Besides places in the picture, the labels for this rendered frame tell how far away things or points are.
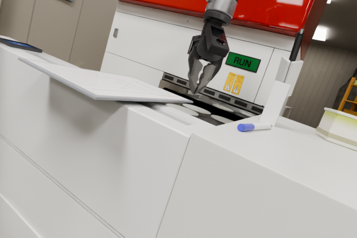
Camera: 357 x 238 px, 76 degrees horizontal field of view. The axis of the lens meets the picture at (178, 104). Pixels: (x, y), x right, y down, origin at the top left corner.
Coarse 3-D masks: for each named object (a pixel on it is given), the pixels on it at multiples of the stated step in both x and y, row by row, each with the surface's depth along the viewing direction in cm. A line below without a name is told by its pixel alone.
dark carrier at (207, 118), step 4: (176, 104) 73; (180, 104) 76; (192, 104) 84; (204, 108) 83; (196, 112) 71; (212, 112) 81; (196, 116) 64; (200, 116) 66; (204, 116) 68; (208, 116) 70; (204, 120) 63; (208, 120) 65; (212, 120) 67; (216, 120) 68; (232, 120) 77; (212, 124) 61; (216, 124) 62; (220, 124) 64
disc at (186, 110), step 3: (168, 105) 67; (171, 105) 69; (174, 105) 70; (177, 105) 72; (177, 108) 67; (180, 108) 68; (183, 108) 70; (186, 108) 72; (183, 111) 66; (186, 111) 67; (189, 111) 69; (192, 111) 70; (189, 114) 64; (192, 114) 65; (195, 114) 67
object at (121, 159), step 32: (0, 64) 38; (64, 64) 40; (0, 96) 38; (32, 96) 34; (64, 96) 30; (0, 128) 38; (32, 128) 34; (64, 128) 30; (96, 128) 28; (128, 128) 25; (160, 128) 23; (192, 128) 25; (32, 160) 34; (64, 160) 30; (96, 160) 28; (128, 160) 25; (160, 160) 23; (96, 192) 28; (128, 192) 25; (160, 192) 23; (128, 224) 25; (160, 224) 23
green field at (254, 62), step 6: (234, 54) 82; (228, 60) 83; (234, 60) 82; (240, 60) 81; (246, 60) 80; (252, 60) 79; (258, 60) 78; (240, 66) 81; (246, 66) 80; (252, 66) 79
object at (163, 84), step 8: (160, 80) 96; (168, 88) 94; (176, 88) 92; (184, 88) 90; (192, 96) 89; (200, 96) 87; (216, 104) 84; (224, 104) 83; (232, 112) 81; (240, 112) 80; (248, 112) 79
